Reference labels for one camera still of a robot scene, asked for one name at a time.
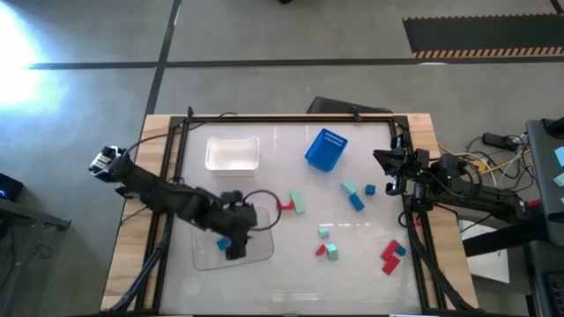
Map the white paper sheet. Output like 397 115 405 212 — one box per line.
457 218 511 284

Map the black mat with hazard stripes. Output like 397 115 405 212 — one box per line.
402 13 564 60

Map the blue cylinder block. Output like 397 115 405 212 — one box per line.
348 192 366 212

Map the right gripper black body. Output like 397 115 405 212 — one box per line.
395 147 433 178

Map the black aluminium table frame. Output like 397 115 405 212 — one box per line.
103 107 475 316

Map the white cable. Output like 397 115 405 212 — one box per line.
457 149 530 187

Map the black left gripper cable loop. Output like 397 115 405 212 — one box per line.
241 188 283 232

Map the black electronic box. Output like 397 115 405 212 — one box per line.
0 173 25 203

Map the white plastic bin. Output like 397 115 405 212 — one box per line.
204 135 261 178

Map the black power strip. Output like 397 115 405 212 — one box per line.
481 132 515 150

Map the long red block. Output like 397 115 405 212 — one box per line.
381 239 401 262

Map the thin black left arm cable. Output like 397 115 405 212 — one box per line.
124 112 239 156

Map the dark grey side cart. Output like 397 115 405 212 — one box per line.
525 117 564 247

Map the clear plastic bin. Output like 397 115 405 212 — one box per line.
190 205 275 272

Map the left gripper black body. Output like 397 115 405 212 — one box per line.
216 203 259 248

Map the blue plastic basket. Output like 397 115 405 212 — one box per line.
304 128 349 173

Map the yellow cable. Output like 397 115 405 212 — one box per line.
438 143 532 175

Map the black support beam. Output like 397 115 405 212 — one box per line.
462 218 550 258

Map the red rectangular block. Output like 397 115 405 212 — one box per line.
382 255 402 276

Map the grey metal stand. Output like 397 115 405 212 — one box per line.
0 196 71 233

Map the long mint green block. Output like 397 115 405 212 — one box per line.
289 188 306 215

